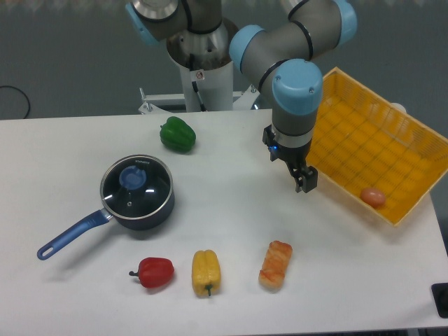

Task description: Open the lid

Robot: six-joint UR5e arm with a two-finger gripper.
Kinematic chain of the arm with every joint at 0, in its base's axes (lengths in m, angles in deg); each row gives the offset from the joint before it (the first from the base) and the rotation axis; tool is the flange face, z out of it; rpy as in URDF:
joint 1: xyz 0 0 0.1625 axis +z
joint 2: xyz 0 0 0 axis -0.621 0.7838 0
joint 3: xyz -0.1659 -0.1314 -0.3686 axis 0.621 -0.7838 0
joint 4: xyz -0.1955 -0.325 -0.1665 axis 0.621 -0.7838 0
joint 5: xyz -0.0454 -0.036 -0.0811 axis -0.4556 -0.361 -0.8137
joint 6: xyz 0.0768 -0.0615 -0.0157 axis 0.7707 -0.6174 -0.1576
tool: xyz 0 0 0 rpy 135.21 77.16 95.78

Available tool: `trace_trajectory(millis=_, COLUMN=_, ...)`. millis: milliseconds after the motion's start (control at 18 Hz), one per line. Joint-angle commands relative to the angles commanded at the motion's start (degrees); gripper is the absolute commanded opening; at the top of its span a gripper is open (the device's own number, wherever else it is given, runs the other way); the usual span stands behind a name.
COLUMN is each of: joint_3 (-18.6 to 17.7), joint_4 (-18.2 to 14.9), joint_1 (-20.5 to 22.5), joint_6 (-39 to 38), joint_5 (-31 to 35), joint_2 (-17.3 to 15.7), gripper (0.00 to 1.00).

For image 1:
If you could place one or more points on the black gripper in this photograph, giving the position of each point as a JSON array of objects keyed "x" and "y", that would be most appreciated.
[{"x": 305, "y": 177}]

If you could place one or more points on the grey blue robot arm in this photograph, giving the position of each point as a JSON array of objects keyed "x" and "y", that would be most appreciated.
[{"x": 278, "y": 63}]

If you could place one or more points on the yellow plastic basket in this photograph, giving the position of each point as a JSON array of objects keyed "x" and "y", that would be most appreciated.
[{"x": 363, "y": 141}]

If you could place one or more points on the brown egg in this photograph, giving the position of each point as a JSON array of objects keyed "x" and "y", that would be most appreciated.
[{"x": 373, "y": 197}]

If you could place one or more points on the orange bread loaf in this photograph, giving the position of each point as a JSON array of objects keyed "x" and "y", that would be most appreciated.
[{"x": 275, "y": 264}]

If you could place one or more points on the green bell pepper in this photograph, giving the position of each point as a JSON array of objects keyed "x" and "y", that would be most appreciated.
[{"x": 177, "y": 135}]

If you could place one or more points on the yellow bell pepper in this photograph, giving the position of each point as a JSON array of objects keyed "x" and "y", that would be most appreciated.
[{"x": 206, "y": 273}]

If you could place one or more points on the dark blue saucepan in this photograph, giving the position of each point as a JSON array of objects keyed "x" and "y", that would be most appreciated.
[{"x": 93, "y": 220}]

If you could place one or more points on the red bell pepper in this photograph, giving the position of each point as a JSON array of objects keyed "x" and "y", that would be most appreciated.
[{"x": 154, "y": 272}]

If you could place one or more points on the black device at table edge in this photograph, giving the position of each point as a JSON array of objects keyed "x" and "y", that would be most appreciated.
[{"x": 440, "y": 292}]

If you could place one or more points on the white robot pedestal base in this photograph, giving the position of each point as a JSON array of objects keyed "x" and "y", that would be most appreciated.
[{"x": 206, "y": 73}]

